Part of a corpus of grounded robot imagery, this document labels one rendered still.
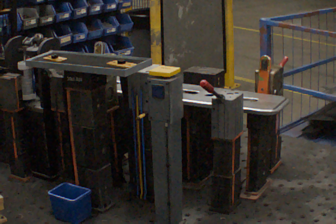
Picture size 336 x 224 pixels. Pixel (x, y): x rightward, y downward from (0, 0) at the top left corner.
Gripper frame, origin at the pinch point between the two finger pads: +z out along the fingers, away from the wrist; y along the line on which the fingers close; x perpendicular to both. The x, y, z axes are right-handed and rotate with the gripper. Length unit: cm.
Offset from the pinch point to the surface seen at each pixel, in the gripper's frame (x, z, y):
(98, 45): -40.8, 18.4, 13.2
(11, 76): -34.3, 20.1, -30.1
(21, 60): -29.2, 17.4, -18.7
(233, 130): -109, 31, -20
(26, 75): -35.5, 21.4, -23.3
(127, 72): -88, 12, -39
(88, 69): -76, 12, -40
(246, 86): 39, 127, 349
